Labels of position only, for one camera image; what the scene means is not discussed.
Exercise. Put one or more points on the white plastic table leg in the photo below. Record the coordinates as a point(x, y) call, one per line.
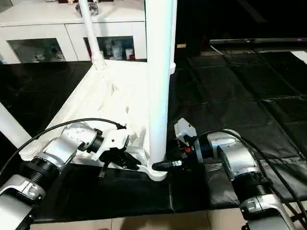
point(12, 127)
point(159, 86)
point(91, 33)
point(173, 38)

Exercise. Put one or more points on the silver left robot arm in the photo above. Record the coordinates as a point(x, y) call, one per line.
point(62, 148)

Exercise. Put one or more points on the black work mat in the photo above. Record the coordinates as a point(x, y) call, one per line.
point(230, 96)

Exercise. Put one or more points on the small yellow label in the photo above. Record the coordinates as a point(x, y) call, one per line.
point(181, 46)

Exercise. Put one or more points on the white glass-door cabinet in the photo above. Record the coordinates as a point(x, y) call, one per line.
point(43, 28)

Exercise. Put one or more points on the dark bundle on cabinet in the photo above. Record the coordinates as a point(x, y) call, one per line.
point(94, 9)

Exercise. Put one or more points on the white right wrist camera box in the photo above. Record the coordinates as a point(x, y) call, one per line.
point(184, 130)

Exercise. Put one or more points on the dark metal rail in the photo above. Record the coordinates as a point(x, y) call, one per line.
point(259, 41)

